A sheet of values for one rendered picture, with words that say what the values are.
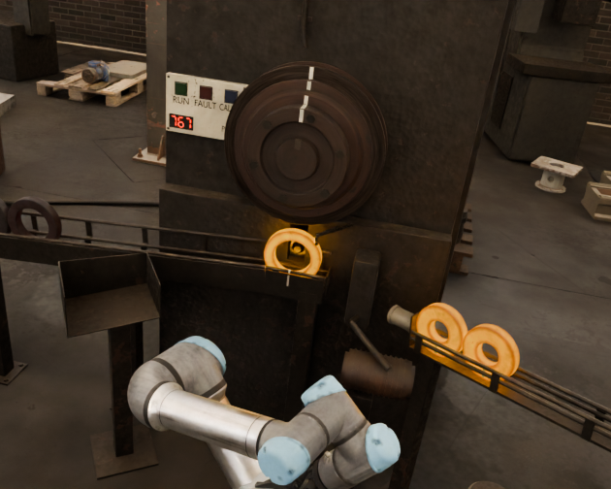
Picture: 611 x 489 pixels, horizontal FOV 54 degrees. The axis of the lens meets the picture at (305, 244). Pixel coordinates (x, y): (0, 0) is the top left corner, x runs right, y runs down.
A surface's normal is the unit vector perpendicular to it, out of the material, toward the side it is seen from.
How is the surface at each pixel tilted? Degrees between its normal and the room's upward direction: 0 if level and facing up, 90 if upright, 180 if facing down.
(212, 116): 90
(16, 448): 1
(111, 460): 0
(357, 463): 81
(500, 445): 0
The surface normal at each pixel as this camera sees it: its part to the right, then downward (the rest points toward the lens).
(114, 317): 0.03, -0.87
